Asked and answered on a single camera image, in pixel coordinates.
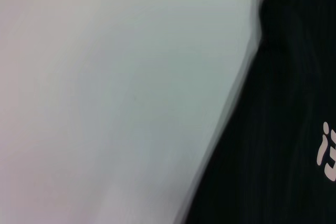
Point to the black shirt with FREE print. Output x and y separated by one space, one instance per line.
275 116

